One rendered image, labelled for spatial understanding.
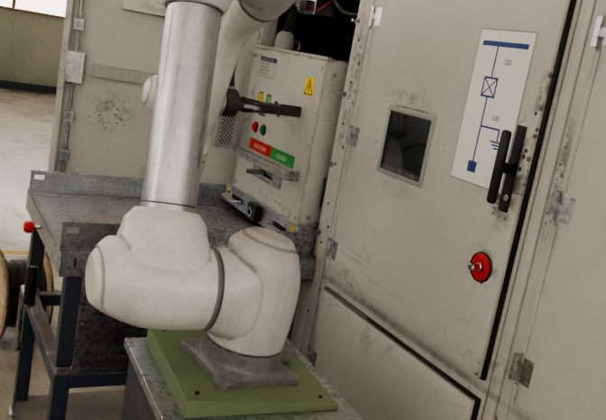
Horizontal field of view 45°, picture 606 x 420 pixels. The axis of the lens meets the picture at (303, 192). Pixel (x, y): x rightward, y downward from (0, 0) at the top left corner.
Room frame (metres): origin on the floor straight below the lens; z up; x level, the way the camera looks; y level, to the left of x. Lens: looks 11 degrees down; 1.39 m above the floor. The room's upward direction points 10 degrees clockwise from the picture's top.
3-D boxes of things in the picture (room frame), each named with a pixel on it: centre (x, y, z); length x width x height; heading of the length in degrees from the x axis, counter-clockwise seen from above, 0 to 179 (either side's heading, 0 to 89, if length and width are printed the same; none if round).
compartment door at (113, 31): (2.46, 0.55, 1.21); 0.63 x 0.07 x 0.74; 103
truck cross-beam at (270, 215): (2.20, 0.11, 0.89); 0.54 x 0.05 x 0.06; 29
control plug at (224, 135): (2.34, 0.28, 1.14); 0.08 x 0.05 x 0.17; 119
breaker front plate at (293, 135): (2.19, 0.12, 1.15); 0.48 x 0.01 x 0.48; 29
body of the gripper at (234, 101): (1.98, 0.22, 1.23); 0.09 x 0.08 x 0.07; 119
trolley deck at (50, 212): (2.05, 0.38, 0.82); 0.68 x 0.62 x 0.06; 119
